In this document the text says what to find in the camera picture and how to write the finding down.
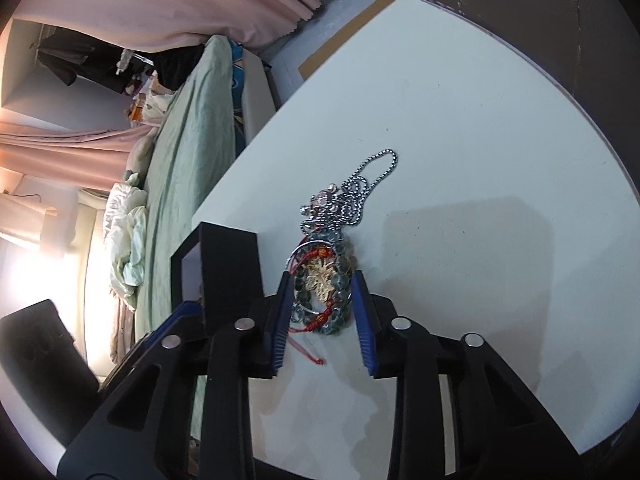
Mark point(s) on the bed with green sheet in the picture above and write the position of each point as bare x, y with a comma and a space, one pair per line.
192, 150

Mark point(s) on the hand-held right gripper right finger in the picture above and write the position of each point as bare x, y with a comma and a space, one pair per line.
363, 327

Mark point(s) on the black chair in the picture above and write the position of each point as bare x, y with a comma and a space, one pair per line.
40, 365

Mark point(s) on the pink curtain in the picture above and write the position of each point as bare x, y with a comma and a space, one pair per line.
165, 5

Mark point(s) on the gold tree pendant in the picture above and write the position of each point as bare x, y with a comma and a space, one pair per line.
320, 277

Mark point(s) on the black jewelry box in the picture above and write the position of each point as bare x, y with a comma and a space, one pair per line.
230, 270

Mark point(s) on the white bed board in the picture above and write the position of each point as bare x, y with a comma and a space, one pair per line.
257, 95

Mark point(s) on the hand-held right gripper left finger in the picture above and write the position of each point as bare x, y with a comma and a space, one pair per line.
281, 322

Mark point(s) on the dark hanging clothes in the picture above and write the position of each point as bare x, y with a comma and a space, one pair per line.
85, 62

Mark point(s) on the white crumpled blanket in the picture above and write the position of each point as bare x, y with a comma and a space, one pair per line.
125, 240

